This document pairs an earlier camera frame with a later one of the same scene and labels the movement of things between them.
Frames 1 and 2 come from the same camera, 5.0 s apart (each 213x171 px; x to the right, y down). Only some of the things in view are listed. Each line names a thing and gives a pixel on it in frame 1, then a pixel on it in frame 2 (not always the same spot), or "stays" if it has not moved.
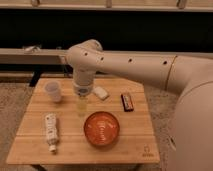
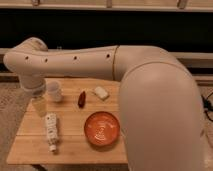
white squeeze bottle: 52,135 stays
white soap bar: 100,92 stays
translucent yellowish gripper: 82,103 -> 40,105
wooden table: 112,124 stays
